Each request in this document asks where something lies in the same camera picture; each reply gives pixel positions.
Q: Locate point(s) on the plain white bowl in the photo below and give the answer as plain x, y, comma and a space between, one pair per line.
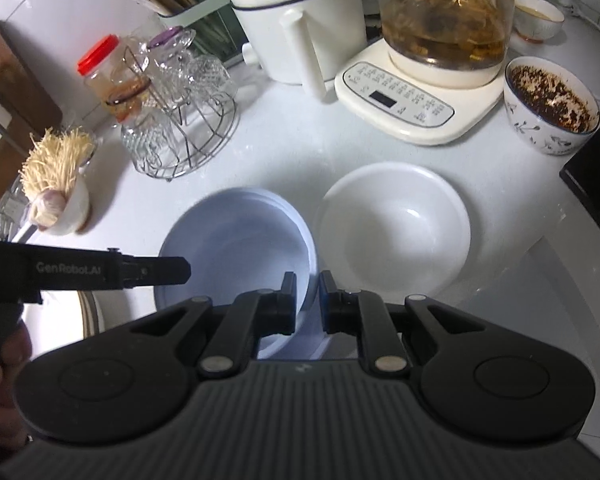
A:
395, 230

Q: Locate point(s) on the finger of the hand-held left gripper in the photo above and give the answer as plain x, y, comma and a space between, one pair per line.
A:
157, 271

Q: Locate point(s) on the green chopstick holder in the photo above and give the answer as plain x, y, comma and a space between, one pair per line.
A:
205, 25

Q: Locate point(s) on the black appliance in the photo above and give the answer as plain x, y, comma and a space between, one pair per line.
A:
597, 185

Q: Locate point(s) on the patterned bowl with spices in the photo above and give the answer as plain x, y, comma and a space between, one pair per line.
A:
550, 110

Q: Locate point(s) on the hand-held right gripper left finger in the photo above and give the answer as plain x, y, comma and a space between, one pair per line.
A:
285, 306

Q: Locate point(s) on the garlic bulb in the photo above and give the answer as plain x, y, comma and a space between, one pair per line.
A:
47, 205

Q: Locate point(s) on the person's left hand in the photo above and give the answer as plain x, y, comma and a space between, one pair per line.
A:
2, 385

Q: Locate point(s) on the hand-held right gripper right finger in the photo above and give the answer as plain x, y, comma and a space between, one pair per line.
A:
332, 306

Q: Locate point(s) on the white electric pot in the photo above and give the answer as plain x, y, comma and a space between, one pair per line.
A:
290, 25

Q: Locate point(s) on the white bowl holding garlic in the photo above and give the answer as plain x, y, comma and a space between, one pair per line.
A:
72, 210

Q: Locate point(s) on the brown cutting board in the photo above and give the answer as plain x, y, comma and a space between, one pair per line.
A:
10, 75

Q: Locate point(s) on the glass kettle on cream base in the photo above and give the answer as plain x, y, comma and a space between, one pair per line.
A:
430, 60

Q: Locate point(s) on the glass jar with red lid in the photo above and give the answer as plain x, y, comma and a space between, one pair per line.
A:
102, 75

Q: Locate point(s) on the lavender bowl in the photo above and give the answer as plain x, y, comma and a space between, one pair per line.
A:
311, 255
240, 240

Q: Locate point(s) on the small cream bowl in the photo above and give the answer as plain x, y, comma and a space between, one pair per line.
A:
539, 22

